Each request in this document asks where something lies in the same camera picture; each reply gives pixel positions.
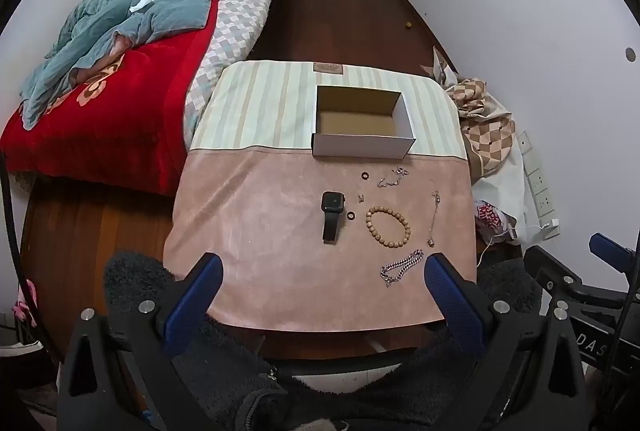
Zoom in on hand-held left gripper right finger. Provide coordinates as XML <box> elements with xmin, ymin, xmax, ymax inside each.
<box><xmin>424</xmin><ymin>252</ymin><xmax>588</xmax><ymax>431</ymax></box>

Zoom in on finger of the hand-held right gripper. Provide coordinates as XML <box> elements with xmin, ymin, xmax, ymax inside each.
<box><xmin>589</xmin><ymin>233</ymin><xmax>640</xmax><ymax>279</ymax></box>
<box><xmin>524</xmin><ymin>245</ymin><xmax>583</xmax><ymax>307</ymax></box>

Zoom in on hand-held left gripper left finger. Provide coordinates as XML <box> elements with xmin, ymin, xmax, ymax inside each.
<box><xmin>56</xmin><ymin>252</ymin><xmax>226</xmax><ymax>431</ymax></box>

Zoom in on thick silver chain bracelet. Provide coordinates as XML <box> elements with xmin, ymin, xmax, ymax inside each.
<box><xmin>380</xmin><ymin>249</ymin><xmax>425</xmax><ymax>288</ymax></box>

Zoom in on thin silver pendant necklace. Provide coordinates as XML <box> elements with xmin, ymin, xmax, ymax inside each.
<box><xmin>426</xmin><ymin>191</ymin><xmax>442</xmax><ymax>248</ymax></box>

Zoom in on wooden bead bracelet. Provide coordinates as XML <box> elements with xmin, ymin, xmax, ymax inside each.
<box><xmin>365</xmin><ymin>206</ymin><xmax>412</xmax><ymax>248</ymax></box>

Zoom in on small silver chain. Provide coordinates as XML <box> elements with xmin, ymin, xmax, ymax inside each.
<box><xmin>376</xmin><ymin>166</ymin><xmax>408</xmax><ymax>188</ymax></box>

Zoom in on black smartwatch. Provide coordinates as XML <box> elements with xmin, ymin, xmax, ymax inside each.
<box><xmin>321</xmin><ymin>191</ymin><xmax>346</xmax><ymax>243</ymax></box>

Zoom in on white cardboard box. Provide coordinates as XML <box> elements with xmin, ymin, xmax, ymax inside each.
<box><xmin>311</xmin><ymin>85</ymin><xmax>417</xmax><ymax>159</ymax></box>

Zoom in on red snack packet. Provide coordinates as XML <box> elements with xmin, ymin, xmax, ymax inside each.
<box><xmin>475</xmin><ymin>200</ymin><xmax>517</xmax><ymax>242</ymax></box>

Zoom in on white power strip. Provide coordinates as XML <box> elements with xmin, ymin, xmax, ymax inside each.
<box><xmin>515</xmin><ymin>131</ymin><xmax>561</xmax><ymax>239</ymax></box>

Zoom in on pink striped table cloth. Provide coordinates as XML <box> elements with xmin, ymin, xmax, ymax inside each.
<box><xmin>164</xmin><ymin>60</ymin><xmax>478</xmax><ymax>332</ymax></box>

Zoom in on beige checkered cloth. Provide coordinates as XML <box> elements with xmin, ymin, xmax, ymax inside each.
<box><xmin>442</xmin><ymin>76</ymin><xmax>526</xmax><ymax>244</ymax></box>

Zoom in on person's dark fleece clothing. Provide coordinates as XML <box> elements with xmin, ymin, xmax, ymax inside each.
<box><xmin>102</xmin><ymin>251</ymin><xmax>543</xmax><ymax>431</ymax></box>

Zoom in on pink slippers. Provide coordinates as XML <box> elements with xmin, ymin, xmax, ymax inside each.
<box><xmin>12</xmin><ymin>281</ymin><xmax>42</xmax><ymax>327</ymax></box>

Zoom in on bed with red blanket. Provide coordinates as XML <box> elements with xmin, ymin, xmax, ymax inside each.
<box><xmin>0</xmin><ymin>0</ymin><xmax>291</xmax><ymax>197</ymax></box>

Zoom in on crumpled brown paper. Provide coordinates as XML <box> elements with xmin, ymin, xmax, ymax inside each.
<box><xmin>420</xmin><ymin>46</ymin><xmax>458</xmax><ymax>84</ymax></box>

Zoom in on grey checkered bed sheet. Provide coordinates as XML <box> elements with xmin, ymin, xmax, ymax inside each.
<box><xmin>182</xmin><ymin>0</ymin><xmax>291</xmax><ymax>149</ymax></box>

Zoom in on white cable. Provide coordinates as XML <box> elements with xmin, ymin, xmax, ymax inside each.
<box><xmin>477</xmin><ymin>220</ymin><xmax>553</xmax><ymax>268</ymax></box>

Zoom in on black cable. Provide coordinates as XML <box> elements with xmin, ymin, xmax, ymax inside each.
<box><xmin>0</xmin><ymin>151</ymin><xmax>56</xmax><ymax>352</ymax></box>

